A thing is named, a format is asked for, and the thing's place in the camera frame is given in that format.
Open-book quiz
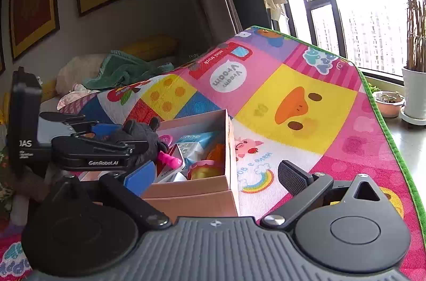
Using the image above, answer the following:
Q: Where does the blue white tissue packet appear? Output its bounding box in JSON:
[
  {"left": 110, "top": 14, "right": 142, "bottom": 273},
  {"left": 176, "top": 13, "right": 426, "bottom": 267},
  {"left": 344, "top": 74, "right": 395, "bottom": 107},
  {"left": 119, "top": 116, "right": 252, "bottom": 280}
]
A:
[{"left": 176, "top": 131, "right": 222, "bottom": 168}]

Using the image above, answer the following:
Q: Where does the pink white cloth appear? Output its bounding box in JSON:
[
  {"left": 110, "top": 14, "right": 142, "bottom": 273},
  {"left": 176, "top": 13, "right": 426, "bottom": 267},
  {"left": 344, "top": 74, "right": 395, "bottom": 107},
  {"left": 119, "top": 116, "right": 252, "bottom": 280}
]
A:
[{"left": 56, "top": 84, "right": 98, "bottom": 111}]

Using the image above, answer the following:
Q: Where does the beige cushion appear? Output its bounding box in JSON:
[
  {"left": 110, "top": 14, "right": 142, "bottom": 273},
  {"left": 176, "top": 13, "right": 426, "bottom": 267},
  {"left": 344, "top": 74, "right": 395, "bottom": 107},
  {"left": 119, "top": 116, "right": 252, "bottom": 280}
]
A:
[{"left": 56, "top": 53, "right": 107, "bottom": 95}]

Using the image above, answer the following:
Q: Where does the white red card packet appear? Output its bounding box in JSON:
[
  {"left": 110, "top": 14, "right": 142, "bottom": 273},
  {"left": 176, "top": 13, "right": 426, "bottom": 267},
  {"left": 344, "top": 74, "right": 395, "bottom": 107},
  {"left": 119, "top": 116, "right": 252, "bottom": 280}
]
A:
[{"left": 154, "top": 144, "right": 185, "bottom": 183}]

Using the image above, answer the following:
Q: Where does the black plush mouse toy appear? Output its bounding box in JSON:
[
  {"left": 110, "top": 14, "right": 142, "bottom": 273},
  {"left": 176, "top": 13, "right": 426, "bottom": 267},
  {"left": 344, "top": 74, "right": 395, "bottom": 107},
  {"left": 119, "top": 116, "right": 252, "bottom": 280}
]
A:
[{"left": 107, "top": 117, "right": 168, "bottom": 168}]

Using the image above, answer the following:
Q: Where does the colourful cartoon play mat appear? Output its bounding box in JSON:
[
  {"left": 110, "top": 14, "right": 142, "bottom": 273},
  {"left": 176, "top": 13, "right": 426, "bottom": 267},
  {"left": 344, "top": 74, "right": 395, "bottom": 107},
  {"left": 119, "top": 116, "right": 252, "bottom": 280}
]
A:
[{"left": 1, "top": 27, "right": 425, "bottom": 280}]

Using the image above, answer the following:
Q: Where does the pink cardboard box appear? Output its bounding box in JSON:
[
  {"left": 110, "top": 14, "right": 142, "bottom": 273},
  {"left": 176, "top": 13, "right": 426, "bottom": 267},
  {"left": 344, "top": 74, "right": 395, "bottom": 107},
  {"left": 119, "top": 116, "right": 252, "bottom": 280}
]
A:
[{"left": 79, "top": 108, "right": 240, "bottom": 224}]

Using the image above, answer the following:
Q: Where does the pink plastic toy strainer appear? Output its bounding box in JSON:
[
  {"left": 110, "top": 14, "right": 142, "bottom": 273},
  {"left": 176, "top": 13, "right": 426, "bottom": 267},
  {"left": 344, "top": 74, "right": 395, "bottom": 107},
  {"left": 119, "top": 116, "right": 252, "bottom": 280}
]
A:
[{"left": 157, "top": 135, "right": 183, "bottom": 169}]

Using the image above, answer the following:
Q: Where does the white plant pot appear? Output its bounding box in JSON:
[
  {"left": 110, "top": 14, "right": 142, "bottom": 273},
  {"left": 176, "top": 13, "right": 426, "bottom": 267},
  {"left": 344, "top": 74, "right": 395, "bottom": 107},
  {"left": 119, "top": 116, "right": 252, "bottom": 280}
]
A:
[{"left": 399, "top": 68, "right": 426, "bottom": 126}]

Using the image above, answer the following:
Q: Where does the green blanket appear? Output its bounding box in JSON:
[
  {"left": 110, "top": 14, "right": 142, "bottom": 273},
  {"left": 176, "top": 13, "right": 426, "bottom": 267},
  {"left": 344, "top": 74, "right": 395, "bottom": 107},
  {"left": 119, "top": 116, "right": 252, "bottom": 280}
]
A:
[{"left": 82, "top": 50, "right": 174, "bottom": 91}]

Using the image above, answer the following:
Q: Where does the yellow pillow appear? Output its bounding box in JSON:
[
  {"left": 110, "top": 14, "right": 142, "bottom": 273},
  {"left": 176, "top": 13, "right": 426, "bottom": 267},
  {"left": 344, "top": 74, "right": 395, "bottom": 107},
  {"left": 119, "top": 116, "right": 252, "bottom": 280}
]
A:
[{"left": 121, "top": 35, "right": 179, "bottom": 61}]

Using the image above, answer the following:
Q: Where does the small brown plant pot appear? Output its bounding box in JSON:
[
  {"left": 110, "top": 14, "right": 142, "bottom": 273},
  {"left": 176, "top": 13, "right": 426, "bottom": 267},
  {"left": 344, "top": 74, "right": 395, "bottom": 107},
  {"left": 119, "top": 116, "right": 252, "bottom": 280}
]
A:
[{"left": 372, "top": 91, "right": 405, "bottom": 118}]

